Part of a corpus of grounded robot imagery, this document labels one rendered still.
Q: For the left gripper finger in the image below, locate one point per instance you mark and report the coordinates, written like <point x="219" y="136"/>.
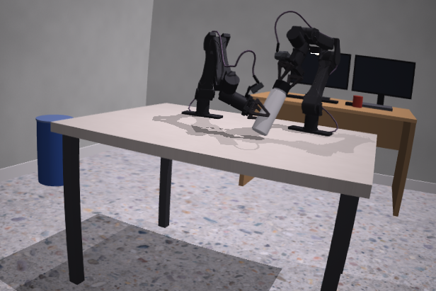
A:
<point x="291" y="77"/>
<point x="286" y="65"/>

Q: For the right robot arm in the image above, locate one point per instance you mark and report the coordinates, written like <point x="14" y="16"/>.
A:
<point x="213" y="75"/>

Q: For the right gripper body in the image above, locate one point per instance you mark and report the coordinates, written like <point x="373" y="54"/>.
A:
<point x="239" y="101"/>

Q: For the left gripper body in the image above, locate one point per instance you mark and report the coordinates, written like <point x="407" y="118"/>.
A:
<point x="297" y="62"/>

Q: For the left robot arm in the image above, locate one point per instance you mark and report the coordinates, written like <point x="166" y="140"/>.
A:
<point x="301" y="39"/>

